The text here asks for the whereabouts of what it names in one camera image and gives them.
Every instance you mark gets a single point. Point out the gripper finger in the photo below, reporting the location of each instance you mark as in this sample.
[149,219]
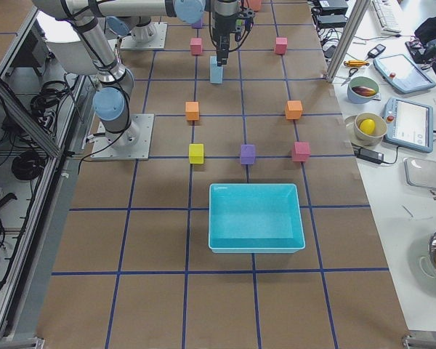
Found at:
[224,56]
[219,57]

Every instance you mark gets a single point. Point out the light blue block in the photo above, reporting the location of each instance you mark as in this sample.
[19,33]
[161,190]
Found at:
[213,64]
[216,77]

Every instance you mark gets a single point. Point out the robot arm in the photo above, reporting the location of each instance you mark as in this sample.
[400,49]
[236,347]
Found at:
[122,26]
[111,102]

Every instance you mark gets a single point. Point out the pink block near arm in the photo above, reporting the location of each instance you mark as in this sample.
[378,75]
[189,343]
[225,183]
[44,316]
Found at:
[196,46]

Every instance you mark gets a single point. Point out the orange block near arm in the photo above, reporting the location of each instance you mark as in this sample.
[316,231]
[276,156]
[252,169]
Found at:
[192,111]

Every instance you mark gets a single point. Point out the pink plastic tray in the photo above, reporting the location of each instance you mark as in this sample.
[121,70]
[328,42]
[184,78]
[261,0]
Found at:
[255,5]

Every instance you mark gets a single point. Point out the far purple block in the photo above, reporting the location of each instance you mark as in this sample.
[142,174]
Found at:
[198,24]

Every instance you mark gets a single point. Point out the purple block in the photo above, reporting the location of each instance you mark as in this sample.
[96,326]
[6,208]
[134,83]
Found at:
[247,154]
[198,24]

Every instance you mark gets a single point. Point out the pink block far side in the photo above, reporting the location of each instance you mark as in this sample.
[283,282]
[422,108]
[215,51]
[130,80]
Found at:
[281,44]

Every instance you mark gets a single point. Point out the pink block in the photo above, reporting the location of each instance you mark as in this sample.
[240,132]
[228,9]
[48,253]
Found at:
[281,44]
[300,151]

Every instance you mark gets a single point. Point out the orange block far side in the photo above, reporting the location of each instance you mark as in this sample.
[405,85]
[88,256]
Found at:
[293,109]

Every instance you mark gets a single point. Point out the yellow block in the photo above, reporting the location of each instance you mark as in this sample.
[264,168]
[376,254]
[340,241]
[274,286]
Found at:
[196,153]

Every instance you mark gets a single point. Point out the near purple block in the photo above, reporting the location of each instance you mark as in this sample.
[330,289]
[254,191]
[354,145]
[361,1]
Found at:
[247,154]

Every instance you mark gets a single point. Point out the scissors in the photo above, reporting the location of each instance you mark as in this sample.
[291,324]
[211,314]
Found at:
[351,73]

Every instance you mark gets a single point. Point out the near pink block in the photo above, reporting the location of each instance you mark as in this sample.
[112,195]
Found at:
[300,151]

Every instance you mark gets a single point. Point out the blue bowl with fruit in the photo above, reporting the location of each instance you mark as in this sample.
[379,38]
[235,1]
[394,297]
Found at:
[361,90]

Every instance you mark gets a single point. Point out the white keyboard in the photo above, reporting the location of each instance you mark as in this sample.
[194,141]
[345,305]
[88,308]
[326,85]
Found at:
[385,17]

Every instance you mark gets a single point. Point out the far teach pendant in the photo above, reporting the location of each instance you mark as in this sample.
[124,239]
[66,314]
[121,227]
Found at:
[403,74]

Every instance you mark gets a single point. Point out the teach pendant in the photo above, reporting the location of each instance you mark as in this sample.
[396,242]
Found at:
[403,74]
[409,124]

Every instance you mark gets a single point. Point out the beige bowl with lemon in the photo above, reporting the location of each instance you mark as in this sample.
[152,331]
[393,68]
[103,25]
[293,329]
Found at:
[368,129]

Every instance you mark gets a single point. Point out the cyan plastic tray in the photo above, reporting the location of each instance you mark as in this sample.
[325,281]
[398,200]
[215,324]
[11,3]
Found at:
[255,218]

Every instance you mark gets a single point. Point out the black power adapter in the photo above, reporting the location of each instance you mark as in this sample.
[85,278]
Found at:
[369,155]

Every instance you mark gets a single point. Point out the near teach pendant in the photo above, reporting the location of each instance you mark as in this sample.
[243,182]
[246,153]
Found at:
[409,124]

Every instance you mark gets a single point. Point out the kitchen scale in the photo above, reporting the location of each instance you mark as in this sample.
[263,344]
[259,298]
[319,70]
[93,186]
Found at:
[420,172]

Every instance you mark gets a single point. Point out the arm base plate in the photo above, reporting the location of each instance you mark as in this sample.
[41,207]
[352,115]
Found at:
[148,37]
[133,144]

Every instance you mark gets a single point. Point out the aluminium frame post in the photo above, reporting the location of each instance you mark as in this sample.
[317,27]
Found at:
[347,36]

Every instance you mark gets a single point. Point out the yellow handled tool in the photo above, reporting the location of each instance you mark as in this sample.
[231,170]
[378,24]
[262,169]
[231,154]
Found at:
[356,63]

